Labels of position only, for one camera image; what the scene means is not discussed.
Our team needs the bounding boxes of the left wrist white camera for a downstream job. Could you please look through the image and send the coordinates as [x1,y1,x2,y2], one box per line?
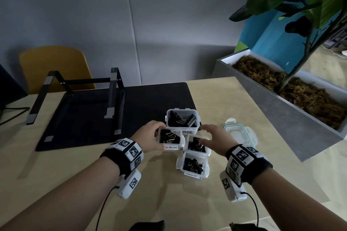
[115,169,142,200]

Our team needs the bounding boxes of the black monitor cables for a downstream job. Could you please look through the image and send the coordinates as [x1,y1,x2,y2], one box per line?
[0,107,30,126]

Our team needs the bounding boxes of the person's right forearm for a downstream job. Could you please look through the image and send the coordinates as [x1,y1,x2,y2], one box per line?
[252,168,347,231]

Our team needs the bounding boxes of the right wrist marker band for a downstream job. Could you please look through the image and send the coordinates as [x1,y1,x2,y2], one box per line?
[225,144,274,185]

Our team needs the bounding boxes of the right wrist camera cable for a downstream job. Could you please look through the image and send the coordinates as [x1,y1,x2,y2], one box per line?
[241,191,260,223]

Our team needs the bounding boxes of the black computer monitor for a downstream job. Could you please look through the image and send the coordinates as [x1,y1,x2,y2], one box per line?
[0,64,29,107]

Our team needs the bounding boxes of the heap of small binder clips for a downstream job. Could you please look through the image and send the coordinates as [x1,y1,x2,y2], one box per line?
[183,157,204,173]

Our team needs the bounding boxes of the wrist marker band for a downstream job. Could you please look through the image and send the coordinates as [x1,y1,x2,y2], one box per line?
[99,138,144,176]
[225,144,274,185]

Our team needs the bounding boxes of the clear lid with green seal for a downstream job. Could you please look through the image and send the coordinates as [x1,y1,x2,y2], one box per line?
[222,118,258,149]

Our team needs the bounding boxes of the container labelled large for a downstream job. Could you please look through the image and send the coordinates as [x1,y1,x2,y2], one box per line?
[164,108,202,135]

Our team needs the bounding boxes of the wrist white camera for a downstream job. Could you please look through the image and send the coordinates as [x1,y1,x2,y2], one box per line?
[219,170,249,203]
[115,169,142,200]

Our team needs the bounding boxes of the black desk mat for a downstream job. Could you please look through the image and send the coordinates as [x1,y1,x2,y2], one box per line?
[35,82,197,152]

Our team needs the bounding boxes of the brown moss filling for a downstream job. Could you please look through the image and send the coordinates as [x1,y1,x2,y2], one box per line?
[232,55,347,130]

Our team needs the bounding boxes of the left wrist marker band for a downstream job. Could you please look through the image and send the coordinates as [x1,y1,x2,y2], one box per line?
[99,138,144,176]

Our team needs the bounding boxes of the person's black clothing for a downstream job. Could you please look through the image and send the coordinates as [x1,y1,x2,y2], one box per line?
[129,220,267,231]

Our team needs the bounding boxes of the heap of large binder clips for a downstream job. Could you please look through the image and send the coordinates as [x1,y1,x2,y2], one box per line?
[169,112,198,128]

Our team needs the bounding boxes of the person's right hand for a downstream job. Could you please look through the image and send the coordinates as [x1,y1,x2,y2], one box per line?
[198,124,239,157]

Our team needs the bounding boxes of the person's left hand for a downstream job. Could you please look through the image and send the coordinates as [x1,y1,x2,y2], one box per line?
[130,119,166,153]

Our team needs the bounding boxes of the yellow chair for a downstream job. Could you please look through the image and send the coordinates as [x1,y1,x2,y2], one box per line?
[19,46,96,95]

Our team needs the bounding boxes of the person's left forearm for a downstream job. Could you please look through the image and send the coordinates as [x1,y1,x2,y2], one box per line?
[0,156,121,231]

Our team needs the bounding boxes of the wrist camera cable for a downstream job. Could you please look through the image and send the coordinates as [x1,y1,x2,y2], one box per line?
[241,191,260,223]
[95,186,119,231]

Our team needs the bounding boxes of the black metal laptop stand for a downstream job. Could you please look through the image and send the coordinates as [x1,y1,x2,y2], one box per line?
[26,67,126,135]

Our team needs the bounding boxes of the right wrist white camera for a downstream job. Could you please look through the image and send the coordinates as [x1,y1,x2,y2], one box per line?
[219,170,249,203]

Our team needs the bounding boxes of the grey planter with moss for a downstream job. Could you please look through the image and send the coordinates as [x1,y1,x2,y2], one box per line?
[213,49,347,162]

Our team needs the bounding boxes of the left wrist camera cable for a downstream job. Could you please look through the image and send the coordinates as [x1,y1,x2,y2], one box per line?
[95,186,119,231]

